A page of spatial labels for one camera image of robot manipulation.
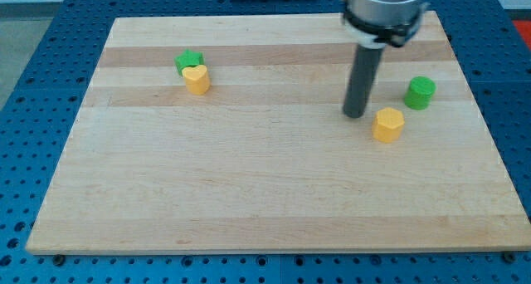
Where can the wooden board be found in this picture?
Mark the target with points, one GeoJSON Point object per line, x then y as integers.
{"type": "Point", "coordinates": [265, 161]}

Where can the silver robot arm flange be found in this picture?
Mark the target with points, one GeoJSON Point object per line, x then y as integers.
{"type": "Point", "coordinates": [376, 24]}

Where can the yellow hexagon block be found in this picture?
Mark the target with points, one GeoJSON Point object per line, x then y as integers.
{"type": "Point", "coordinates": [388, 124]}

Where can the green star block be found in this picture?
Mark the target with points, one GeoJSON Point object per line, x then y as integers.
{"type": "Point", "coordinates": [188, 58]}

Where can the yellow heart block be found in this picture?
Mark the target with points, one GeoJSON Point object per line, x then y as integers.
{"type": "Point", "coordinates": [196, 79]}

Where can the green cylinder block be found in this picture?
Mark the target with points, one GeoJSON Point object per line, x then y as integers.
{"type": "Point", "coordinates": [419, 92]}

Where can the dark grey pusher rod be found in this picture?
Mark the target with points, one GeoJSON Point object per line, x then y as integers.
{"type": "Point", "coordinates": [364, 69]}

